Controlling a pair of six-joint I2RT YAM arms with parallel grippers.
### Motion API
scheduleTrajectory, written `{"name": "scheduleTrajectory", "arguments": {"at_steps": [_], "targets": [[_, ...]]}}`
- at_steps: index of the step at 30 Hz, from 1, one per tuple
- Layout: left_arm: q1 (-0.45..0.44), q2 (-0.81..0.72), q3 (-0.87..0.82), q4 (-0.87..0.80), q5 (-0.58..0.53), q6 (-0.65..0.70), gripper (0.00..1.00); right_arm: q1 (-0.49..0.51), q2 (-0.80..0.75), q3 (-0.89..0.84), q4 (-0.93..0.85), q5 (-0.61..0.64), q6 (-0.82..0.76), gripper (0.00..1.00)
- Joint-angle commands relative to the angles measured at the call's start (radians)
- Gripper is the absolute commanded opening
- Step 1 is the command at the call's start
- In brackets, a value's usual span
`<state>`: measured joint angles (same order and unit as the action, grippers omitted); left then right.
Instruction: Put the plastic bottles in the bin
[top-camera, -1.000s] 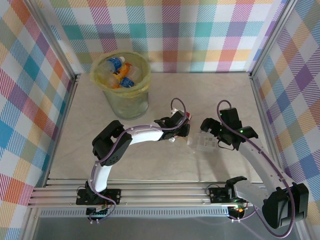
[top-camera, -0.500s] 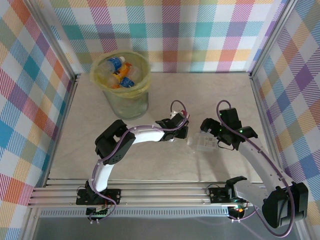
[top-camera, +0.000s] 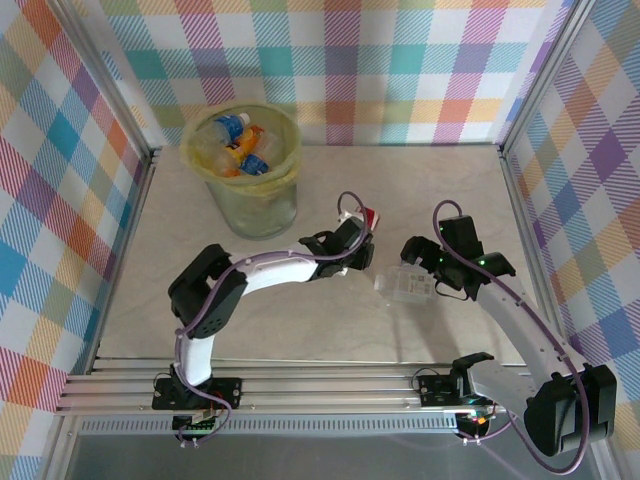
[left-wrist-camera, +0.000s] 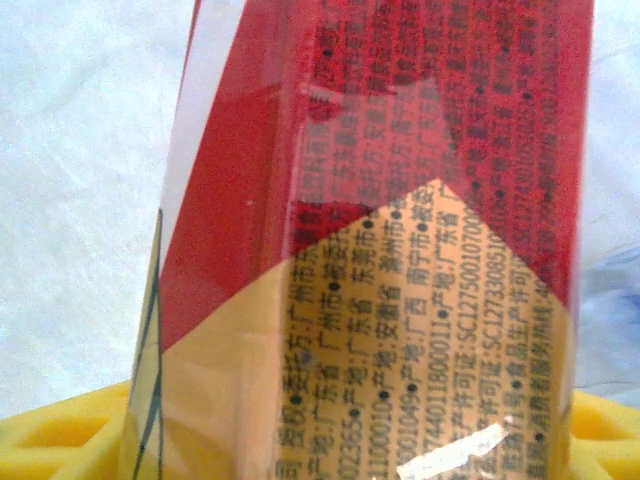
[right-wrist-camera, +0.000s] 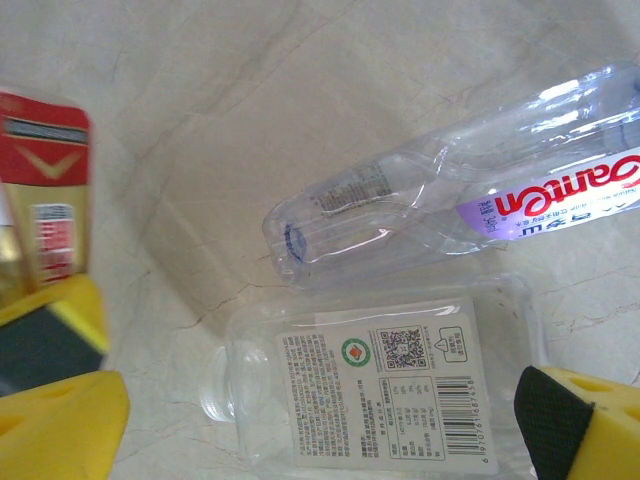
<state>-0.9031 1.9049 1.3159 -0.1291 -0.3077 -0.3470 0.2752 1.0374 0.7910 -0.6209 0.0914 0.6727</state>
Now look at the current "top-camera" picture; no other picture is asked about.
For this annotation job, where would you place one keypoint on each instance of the grey metal base sheet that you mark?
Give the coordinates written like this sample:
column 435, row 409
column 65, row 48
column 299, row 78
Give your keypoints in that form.
column 325, row 460

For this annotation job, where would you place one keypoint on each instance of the wide aluminium base rail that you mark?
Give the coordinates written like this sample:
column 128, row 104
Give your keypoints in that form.
column 325, row 387

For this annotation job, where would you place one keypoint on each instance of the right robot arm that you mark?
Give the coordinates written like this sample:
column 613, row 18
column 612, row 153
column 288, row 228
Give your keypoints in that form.
column 515, row 325

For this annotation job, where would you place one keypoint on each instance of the orange fruit label bottle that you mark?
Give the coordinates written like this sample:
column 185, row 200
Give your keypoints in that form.
column 247, row 140

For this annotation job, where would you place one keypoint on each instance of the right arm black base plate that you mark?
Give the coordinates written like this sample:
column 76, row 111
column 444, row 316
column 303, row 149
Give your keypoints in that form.
column 435, row 390

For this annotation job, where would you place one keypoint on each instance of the green mesh waste bin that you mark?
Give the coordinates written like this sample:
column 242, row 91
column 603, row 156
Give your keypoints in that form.
column 260, row 215

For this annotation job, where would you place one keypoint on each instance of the yellow plastic bin liner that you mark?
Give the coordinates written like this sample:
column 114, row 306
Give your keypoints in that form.
column 192, row 150

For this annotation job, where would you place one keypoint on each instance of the clear bottle white barcode label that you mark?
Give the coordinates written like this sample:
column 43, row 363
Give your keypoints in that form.
column 405, row 285

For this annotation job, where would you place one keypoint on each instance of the blue label plastic bottle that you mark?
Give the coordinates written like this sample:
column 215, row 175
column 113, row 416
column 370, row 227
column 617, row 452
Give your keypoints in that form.
column 230, row 127

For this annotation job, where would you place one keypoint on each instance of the aluminium frame post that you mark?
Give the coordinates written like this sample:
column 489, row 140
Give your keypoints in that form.
column 545, row 75
column 115, row 85

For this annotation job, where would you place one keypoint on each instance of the aluminium side rail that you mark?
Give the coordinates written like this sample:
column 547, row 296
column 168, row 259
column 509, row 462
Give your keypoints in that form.
column 141, row 197
column 520, row 210

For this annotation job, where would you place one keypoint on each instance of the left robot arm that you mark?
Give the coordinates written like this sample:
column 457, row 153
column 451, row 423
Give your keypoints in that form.
column 280, row 270

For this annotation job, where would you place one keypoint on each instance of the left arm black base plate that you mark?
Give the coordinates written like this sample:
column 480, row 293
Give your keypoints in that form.
column 225, row 392

